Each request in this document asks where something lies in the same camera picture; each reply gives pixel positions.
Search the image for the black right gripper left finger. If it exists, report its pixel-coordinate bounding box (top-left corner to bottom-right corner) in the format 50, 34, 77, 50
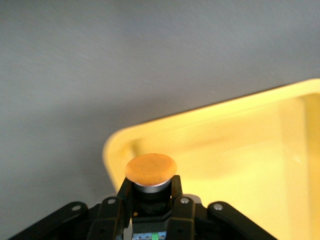
9, 174, 135, 240

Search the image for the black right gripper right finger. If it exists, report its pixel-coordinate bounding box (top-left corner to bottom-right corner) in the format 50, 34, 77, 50
166, 174, 278, 240

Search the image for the yellow push button switch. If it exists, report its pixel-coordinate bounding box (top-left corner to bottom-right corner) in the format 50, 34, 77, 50
124, 153, 179, 240

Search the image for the yellow plastic tray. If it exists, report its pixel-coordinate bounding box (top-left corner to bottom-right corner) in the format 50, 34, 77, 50
101, 78, 320, 240

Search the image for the dark grey table mat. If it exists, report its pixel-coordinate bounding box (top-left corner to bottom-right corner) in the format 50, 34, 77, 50
0, 0, 320, 238

